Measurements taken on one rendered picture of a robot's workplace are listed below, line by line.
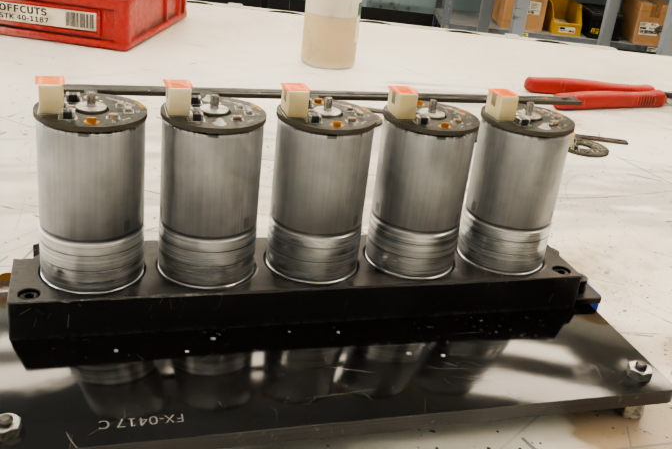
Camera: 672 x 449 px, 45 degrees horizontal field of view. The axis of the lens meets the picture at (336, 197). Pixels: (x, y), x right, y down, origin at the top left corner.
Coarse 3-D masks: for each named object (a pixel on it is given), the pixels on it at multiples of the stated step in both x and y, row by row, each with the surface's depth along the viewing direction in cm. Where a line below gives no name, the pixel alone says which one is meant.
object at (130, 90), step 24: (240, 96) 21; (264, 96) 21; (312, 96) 21; (336, 96) 22; (360, 96) 22; (384, 96) 22; (432, 96) 23; (456, 96) 23; (480, 96) 23; (528, 96) 24; (552, 96) 24
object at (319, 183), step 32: (288, 128) 20; (288, 160) 20; (320, 160) 19; (352, 160) 20; (288, 192) 20; (320, 192) 20; (352, 192) 20; (288, 224) 20; (320, 224) 20; (352, 224) 21; (288, 256) 21; (320, 256) 20; (352, 256) 21
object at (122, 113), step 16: (64, 96) 19; (80, 96) 19; (112, 96) 20; (64, 112) 18; (112, 112) 19; (128, 112) 19; (144, 112) 19; (64, 128) 18; (80, 128) 18; (96, 128) 18; (112, 128) 18; (128, 128) 18
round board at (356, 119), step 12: (312, 108) 20; (348, 108) 21; (360, 108) 21; (288, 120) 19; (300, 120) 20; (312, 120) 19; (324, 120) 20; (336, 120) 20; (348, 120) 20; (360, 120) 20; (372, 120) 20; (324, 132) 19; (336, 132) 19; (348, 132) 19; (360, 132) 19
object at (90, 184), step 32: (64, 160) 18; (96, 160) 18; (128, 160) 18; (64, 192) 18; (96, 192) 18; (128, 192) 19; (64, 224) 18; (96, 224) 19; (128, 224) 19; (64, 256) 19; (96, 256) 19; (128, 256) 19; (64, 288) 19; (96, 288) 19
